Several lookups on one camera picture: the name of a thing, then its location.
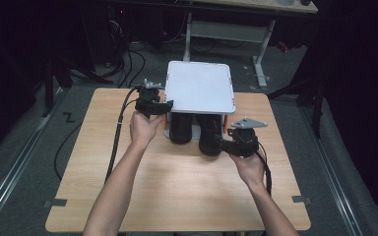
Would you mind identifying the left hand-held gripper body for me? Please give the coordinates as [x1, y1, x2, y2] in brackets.
[134, 78, 163, 120]

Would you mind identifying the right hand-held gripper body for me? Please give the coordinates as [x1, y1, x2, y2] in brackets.
[225, 117, 269, 159]

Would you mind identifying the black shoe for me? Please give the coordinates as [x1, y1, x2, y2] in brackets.
[168, 112, 195, 146]
[195, 113, 226, 157]

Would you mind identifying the white shoe rack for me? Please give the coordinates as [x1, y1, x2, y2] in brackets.
[162, 60, 237, 142]

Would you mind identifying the person's right hand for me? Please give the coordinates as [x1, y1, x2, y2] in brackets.
[227, 149, 268, 192]

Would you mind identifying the person's left hand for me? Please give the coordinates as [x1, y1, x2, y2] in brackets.
[129, 110, 165, 150]

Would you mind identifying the black stand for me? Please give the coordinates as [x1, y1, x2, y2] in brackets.
[40, 55, 113, 119]
[267, 74, 327, 140]

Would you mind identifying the grey tape strip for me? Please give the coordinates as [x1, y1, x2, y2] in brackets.
[42, 198, 69, 208]
[290, 195, 312, 207]

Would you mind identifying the desk with white legs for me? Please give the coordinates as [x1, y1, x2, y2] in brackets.
[173, 0, 319, 91]

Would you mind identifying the bundle of black cables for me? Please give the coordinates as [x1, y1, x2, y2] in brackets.
[109, 19, 148, 89]

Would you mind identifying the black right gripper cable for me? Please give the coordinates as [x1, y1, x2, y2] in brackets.
[254, 149, 274, 197]

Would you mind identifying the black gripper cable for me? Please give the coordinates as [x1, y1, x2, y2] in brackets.
[254, 149, 274, 197]
[104, 86, 144, 183]

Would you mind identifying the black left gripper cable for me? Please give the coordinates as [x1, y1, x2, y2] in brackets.
[104, 86, 144, 183]

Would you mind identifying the metal floor rail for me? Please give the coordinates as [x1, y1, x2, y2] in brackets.
[0, 88, 64, 229]
[298, 104, 366, 236]

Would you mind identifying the thin black floor cable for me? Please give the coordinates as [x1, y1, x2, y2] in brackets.
[53, 121, 84, 181]

